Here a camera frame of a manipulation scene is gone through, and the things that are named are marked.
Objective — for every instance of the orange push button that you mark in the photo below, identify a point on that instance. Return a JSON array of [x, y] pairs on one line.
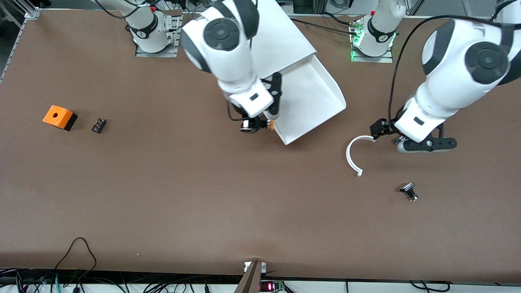
[[270, 125]]

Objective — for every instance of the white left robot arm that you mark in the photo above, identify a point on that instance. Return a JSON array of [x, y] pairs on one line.
[[460, 69]]

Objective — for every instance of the orange button box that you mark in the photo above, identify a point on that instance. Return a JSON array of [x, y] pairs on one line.
[[65, 116]]

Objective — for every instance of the small black switch block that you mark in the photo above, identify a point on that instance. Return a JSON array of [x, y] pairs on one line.
[[99, 125]]

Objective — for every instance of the small black knob component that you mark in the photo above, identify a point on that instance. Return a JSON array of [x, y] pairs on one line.
[[408, 188]]

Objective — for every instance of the small device red display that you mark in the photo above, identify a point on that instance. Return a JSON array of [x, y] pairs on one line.
[[270, 287]]

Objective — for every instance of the brown camera support post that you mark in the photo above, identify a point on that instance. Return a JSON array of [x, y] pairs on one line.
[[250, 283]]

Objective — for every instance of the aluminium frame corner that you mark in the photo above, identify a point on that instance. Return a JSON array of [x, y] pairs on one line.
[[30, 13]]

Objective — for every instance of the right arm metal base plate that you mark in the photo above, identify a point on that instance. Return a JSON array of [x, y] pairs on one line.
[[156, 54]]

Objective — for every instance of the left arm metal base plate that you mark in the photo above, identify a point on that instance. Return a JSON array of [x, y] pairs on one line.
[[372, 59]]

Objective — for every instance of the white curved plastic strip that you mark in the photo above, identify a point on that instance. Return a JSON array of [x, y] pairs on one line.
[[348, 155]]

